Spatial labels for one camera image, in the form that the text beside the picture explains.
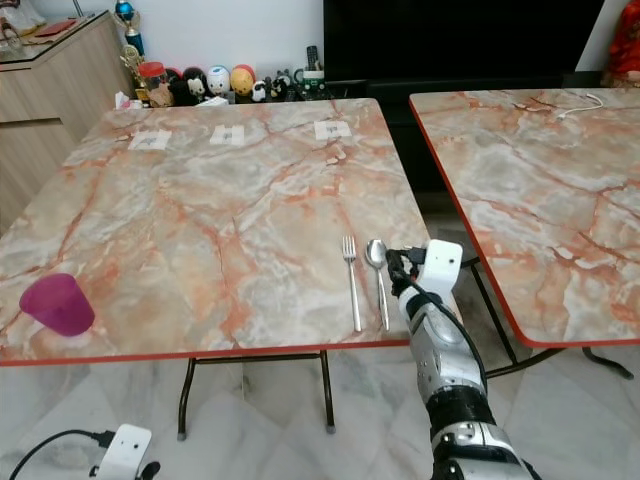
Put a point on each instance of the red lid jar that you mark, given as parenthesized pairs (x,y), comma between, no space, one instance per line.
(154,85)

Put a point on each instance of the silver metal spoon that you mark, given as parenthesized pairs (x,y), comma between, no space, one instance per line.
(376,253)

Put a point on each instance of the gold trophy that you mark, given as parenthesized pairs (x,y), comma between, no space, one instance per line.
(132,66)

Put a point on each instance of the dark small figurine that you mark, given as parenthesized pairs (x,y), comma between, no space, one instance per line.
(280,86)

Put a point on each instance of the light wooden cabinet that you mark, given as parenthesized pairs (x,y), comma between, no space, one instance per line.
(50,120)

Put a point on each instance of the white blue round figurine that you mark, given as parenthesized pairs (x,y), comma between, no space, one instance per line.
(218,80)

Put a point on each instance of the black television screen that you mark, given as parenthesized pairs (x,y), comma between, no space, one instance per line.
(460,38)

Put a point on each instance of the marble pattern folding table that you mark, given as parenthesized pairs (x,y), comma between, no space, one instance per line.
(220,225)
(550,190)

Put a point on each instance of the blue ball trophy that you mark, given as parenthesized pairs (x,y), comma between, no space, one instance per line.
(125,16)

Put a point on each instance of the white tissue packet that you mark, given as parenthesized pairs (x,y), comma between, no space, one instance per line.
(126,100)

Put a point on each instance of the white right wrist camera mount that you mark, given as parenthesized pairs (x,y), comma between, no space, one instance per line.
(441,265)

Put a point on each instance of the black remote control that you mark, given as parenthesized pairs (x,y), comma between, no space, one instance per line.
(312,56)

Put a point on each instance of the white paper label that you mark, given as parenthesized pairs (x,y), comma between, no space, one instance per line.
(332,129)
(150,140)
(227,135)

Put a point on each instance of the purple plastic cup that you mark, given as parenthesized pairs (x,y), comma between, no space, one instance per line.
(57,303)

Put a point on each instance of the small black white figurine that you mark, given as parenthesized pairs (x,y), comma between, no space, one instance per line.
(259,91)

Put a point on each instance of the black plush doll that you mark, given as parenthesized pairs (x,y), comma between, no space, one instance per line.
(192,86)

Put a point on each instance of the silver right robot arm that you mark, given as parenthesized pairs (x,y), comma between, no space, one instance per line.
(450,370)

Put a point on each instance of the red cloth decoration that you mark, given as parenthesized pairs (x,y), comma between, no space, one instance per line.
(625,50)

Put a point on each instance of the red flat booklet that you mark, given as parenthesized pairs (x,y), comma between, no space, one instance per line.
(53,28)

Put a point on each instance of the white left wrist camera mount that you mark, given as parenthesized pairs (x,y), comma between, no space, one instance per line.
(125,450)

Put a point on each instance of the orange round figurine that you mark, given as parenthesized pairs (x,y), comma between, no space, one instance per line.
(242,80)

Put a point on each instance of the pale dressed doll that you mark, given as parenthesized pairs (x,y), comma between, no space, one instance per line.
(20,15)

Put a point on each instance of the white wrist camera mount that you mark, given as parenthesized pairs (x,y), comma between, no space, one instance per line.
(441,265)
(125,450)

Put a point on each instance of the silver metal fork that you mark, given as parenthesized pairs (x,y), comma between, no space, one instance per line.
(351,285)

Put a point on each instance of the green mug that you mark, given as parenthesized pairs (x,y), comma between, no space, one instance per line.
(310,84)

